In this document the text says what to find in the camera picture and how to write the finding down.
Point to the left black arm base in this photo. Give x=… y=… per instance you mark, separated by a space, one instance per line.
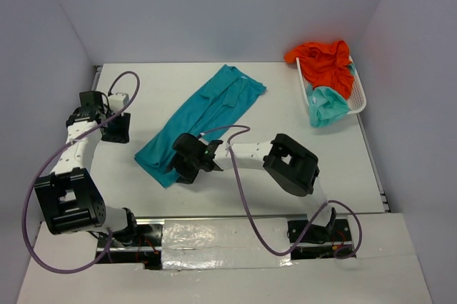
x=143 y=249

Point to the light turquoise t-shirt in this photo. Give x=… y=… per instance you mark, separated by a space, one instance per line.
x=327 y=105

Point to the teal t-shirt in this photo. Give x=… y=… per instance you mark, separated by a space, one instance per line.
x=221 y=101

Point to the orange t-shirt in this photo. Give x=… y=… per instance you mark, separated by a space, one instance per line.
x=324 y=64

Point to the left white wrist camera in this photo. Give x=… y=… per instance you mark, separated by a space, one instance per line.
x=117 y=101

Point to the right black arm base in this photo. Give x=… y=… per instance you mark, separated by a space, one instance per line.
x=318 y=243

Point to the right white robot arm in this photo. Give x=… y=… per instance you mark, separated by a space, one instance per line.
x=293 y=167

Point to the silver foil tape sheet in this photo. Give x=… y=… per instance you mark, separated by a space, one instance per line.
x=228 y=243

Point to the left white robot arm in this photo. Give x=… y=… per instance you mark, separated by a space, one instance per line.
x=68 y=196

